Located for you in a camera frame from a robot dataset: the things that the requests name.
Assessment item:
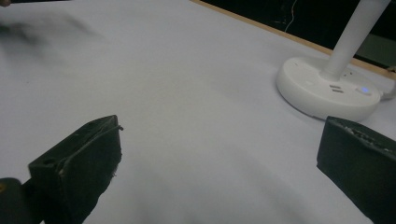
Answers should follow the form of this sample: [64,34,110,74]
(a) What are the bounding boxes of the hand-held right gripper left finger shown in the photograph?
[28,114,124,224]

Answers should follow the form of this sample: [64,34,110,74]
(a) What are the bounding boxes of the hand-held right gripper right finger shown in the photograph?
[316,116,396,224]

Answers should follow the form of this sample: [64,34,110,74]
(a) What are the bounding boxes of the white desk lamp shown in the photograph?
[276,0,392,122]

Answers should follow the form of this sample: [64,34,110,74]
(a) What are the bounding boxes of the thin white cable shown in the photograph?
[283,0,299,34]

